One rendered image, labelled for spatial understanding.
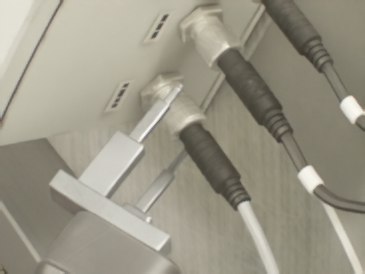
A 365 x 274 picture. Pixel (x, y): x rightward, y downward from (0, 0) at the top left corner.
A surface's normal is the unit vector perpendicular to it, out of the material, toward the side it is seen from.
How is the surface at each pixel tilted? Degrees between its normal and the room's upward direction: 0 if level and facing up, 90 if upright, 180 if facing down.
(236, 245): 90
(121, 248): 50
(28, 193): 39
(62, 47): 133
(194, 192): 90
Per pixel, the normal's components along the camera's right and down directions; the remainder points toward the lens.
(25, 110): 0.51, 0.73
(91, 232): -0.04, -0.52
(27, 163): 0.32, -0.77
